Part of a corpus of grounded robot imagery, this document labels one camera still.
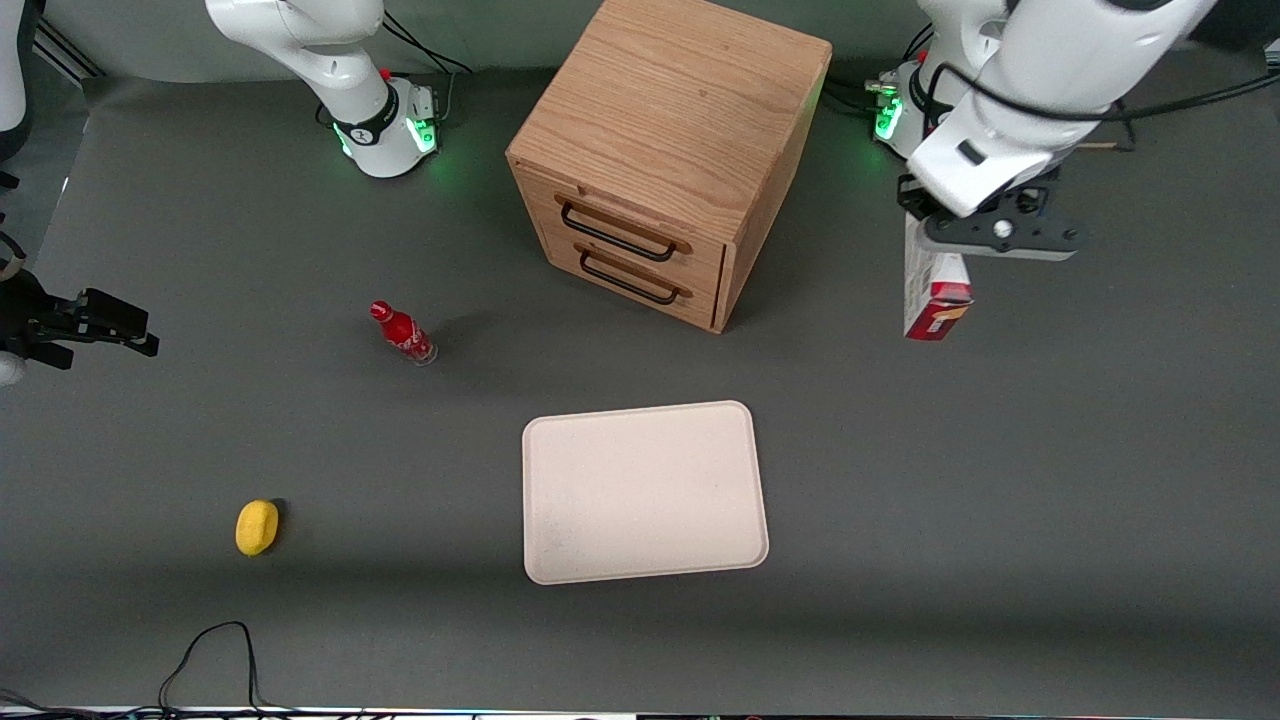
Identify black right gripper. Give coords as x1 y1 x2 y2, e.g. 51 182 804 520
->
0 268 160 372

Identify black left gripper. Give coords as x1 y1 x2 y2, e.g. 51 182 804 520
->
896 170 1060 225

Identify red cookie box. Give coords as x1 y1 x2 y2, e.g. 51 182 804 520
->
903 215 974 342

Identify beige plastic tray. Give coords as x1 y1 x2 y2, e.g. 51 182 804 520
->
521 400 771 586

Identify yellow lemon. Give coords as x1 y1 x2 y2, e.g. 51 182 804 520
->
235 499 281 557

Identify red soda bottle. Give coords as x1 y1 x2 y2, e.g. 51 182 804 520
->
369 300 439 367

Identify wooden drawer front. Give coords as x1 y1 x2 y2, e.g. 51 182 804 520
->
515 165 729 293
535 215 723 331

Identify wooden drawer cabinet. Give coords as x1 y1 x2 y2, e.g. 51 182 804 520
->
506 0 833 335

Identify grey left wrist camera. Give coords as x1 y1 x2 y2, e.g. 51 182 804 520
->
922 205 1091 264

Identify black left base cables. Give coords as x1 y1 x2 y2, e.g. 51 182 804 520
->
825 22 936 119

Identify black base cables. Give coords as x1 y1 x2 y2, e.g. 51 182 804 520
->
383 10 473 126
825 22 936 119

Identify aluminium frame rail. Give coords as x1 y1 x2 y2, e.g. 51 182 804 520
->
33 18 104 83

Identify black looped floor cable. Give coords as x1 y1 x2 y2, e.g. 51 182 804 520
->
158 621 301 717

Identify black drawer handle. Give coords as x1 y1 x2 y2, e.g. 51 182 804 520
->
578 249 683 306
559 199 680 264

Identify black right base cables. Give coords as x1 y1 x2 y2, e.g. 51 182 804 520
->
383 10 473 126

